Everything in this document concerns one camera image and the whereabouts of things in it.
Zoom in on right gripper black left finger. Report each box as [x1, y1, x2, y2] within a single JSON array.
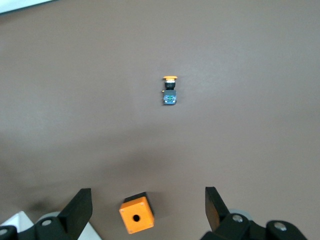
[[17, 187, 94, 240]]

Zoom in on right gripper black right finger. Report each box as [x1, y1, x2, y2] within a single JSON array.
[[199, 186, 267, 240]]

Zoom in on white drawer cabinet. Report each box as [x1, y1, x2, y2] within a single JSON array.
[[0, 210, 101, 240]]

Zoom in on orange mushroom push button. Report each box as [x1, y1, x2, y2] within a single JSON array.
[[159, 75, 179, 106]]

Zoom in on orange box with hole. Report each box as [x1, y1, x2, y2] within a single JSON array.
[[118, 191, 155, 235]]

